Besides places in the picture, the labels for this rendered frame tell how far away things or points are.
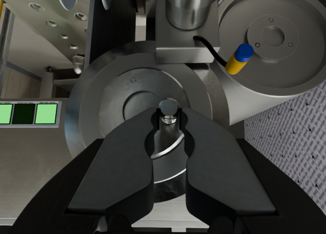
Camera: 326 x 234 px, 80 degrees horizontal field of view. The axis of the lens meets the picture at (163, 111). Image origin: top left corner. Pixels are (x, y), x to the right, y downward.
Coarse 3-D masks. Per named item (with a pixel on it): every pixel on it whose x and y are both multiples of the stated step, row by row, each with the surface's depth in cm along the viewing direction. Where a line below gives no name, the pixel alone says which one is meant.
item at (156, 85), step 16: (112, 80) 16; (128, 80) 16; (144, 80) 16; (160, 80) 16; (176, 80) 16; (112, 96) 16; (128, 96) 16; (144, 96) 16; (160, 96) 16; (176, 96) 16; (112, 112) 16; (128, 112) 16; (112, 128) 15; (160, 128) 15; (176, 128) 15; (160, 144) 15; (176, 144) 15
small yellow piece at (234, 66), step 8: (200, 40) 14; (208, 48) 13; (240, 48) 10; (248, 48) 10; (216, 56) 13; (232, 56) 11; (240, 56) 10; (248, 56) 10; (224, 64) 12; (232, 64) 11; (240, 64) 11; (232, 72) 12
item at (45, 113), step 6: (42, 108) 51; (48, 108) 51; (54, 108) 51; (36, 114) 51; (42, 114) 51; (48, 114) 51; (54, 114) 51; (36, 120) 51; (42, 120) 51; (48, 120) 51; (54, 120) 51
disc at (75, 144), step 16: (128, 48) 19; (144, 48) 19; (96, 64) 19; (192, 64) 18; (80, 80) 18; (208, 80) 18; (80, 96) 18; (224, 96) 18; (224, 112) 17; (80, 144) 17; (176, 176) 16; (160, 192) 16; (176, 192) 16
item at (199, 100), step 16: (112, 64) 18; (128, 64) 18; (144, 64) 18; (160, 64) 18; (176, 64) 18; (96, 80) 17; (192, 80) 17; (96, 96) 17; (192, 96) 17; (208, 96) 17; (80, 112) 17; (96, 112) 17; (208, 112) 17; (80, 128) 17; (96, 128) 17; (160, 160) 16; (176, 160) 16; (160, 176) 16
